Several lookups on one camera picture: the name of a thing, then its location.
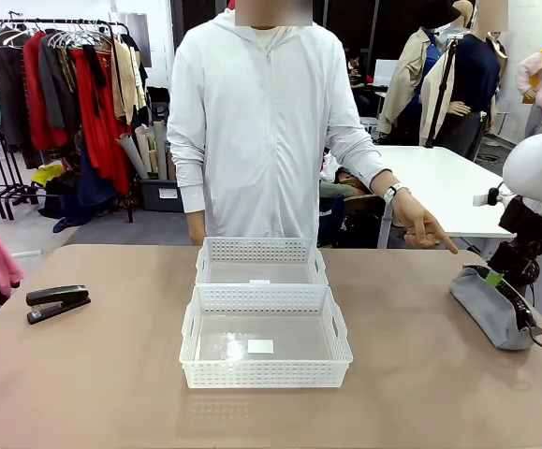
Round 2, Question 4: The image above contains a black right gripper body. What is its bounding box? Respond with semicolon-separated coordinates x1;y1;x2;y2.
498;195;542;249

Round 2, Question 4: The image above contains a black stapler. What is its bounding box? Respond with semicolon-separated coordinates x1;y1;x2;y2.
25;284;92;326

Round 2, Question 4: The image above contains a person's left hand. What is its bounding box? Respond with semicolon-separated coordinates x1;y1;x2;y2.
391;189;460;255

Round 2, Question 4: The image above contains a mannequin in navy top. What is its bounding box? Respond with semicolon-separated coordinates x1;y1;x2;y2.
418;0;509;161

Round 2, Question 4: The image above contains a red coat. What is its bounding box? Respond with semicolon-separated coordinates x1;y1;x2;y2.
22;31;69;152

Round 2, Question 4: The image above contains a black clothes rack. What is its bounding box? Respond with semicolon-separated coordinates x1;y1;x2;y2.
0;18;135;224

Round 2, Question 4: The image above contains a white table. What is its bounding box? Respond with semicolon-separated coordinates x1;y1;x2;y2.
376;144;542;249

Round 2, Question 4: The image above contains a white monitor back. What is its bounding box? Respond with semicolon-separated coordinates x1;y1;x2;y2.
372;59;401;89

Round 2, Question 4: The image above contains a white wristwatch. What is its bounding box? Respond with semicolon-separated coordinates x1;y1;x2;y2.
382;183;410;206

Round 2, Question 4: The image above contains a white perforated plastic basket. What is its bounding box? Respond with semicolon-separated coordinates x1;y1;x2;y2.
195;237;330;287
179;283;354;390

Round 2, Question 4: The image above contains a grey jacket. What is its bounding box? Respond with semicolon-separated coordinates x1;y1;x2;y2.
38;33;79;133

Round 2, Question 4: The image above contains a person's left forearm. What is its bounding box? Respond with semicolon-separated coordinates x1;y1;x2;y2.
329;135;401;197

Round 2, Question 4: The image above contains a red dress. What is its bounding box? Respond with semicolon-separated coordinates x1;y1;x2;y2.
70;45;135;196

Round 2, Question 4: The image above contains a grey pencil case black zipper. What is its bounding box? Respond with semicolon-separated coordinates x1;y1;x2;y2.
448;264;542;352

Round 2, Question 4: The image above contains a yellow bag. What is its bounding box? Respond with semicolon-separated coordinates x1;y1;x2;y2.
31;163;66;187

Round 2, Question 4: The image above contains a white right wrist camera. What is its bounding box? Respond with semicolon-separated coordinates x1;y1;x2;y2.
472;184;518;210

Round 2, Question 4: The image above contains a white computer tower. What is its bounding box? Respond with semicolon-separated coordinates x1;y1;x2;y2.
358;116;380;139

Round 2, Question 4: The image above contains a beige garment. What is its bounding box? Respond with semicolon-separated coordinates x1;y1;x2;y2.
108;36;149;126

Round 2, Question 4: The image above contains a grey paper roll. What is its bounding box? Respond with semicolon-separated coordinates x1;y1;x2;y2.
115;132;151;181

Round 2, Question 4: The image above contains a black scarf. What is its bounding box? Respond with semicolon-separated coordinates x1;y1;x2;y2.
81;43;109;119

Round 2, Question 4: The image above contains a brown cardboard box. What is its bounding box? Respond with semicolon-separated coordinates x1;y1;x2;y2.
344;192;386;212

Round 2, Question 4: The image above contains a grey storage bin white label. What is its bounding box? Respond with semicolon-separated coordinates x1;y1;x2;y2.
136;177;186;214

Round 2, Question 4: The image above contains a dark blue bag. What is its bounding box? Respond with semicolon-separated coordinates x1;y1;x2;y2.
318;196;347;248

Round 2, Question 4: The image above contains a beige cardboard tube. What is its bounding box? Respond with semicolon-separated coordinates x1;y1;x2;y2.
152;120;169;181

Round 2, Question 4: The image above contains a person in white hoodie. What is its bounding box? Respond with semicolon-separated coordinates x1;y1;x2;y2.
166;7;374;247

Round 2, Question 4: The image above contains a mannequin in beige coat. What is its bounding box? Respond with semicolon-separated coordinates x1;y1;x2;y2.
376;0;446;147

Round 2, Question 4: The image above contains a dark brown jacket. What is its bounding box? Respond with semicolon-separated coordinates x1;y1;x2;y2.
0;37;32;147

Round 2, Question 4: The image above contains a person's right forearm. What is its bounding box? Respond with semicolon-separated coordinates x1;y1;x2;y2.
167;135;207;247

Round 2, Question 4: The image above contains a seated person in black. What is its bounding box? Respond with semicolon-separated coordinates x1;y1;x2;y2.
344;45;371;119

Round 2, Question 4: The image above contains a silver panel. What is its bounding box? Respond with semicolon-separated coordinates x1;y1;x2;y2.
109;11;154;69

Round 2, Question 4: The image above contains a navy blue garment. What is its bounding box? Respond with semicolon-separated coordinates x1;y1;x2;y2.
52;135;118;234

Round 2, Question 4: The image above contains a black tripod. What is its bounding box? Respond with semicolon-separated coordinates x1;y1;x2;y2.
423;36;461;150

